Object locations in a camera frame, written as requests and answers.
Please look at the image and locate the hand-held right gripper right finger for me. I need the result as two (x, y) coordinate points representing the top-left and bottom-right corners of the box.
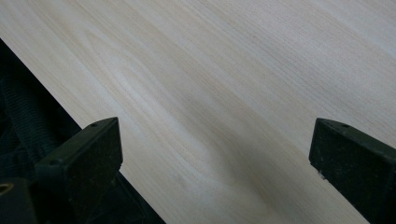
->
(308, 117), (396, 224)

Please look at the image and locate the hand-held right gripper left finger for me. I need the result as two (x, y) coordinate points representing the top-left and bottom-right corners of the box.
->
(34, 117), (124, 224)

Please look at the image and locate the dark ribbed cloth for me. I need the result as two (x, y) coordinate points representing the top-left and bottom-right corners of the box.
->
(0, 38), (166, 224)

